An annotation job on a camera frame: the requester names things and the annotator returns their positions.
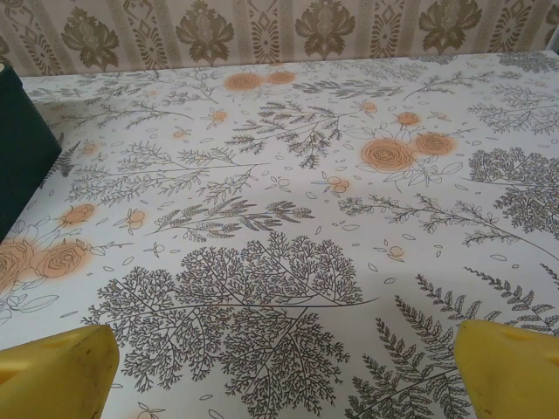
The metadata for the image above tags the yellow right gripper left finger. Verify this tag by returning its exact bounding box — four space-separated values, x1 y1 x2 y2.
0 325 120 419

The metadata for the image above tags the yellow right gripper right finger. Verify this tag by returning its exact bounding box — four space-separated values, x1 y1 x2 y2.
453 319 559 419

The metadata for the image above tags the starry night painted tin box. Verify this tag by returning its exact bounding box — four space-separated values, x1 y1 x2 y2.
0 65 62 244

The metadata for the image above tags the floral patterned table cover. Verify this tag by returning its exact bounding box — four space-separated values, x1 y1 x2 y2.
0 50 559 419

